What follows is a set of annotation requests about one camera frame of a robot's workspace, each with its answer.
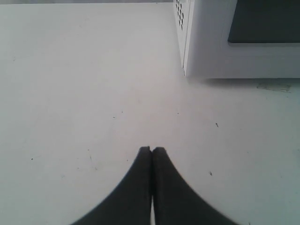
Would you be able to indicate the white microwave oven body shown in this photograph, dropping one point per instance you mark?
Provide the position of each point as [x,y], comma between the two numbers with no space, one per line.
[183,12]

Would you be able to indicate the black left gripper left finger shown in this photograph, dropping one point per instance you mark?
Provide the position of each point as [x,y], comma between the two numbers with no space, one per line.
[130,202]

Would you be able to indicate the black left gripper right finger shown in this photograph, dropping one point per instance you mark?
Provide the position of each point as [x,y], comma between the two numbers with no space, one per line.
[175,202]

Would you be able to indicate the white microwave door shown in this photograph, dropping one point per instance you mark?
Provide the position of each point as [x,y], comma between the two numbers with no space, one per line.
[243,39]

